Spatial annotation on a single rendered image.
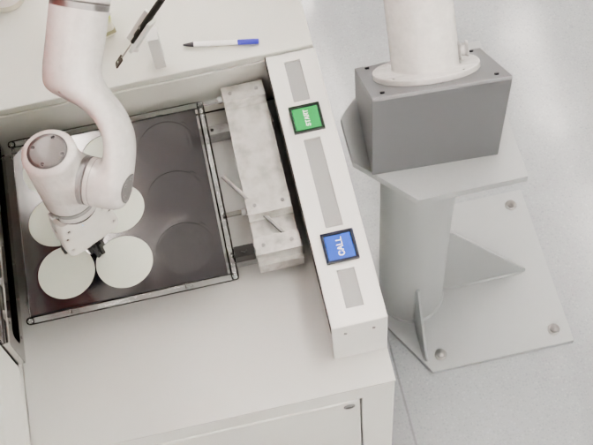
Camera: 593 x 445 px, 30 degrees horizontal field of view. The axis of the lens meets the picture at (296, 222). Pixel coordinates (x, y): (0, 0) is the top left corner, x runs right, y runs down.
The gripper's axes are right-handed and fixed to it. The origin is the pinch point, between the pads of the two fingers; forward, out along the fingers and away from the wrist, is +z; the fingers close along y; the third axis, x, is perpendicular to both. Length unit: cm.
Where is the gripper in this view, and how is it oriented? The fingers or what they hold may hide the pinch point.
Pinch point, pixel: (94, 245)
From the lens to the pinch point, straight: 195.3
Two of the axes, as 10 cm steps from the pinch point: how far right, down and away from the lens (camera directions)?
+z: 0.6, 4.6, 8.9
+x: -6.3, -6.7, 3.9
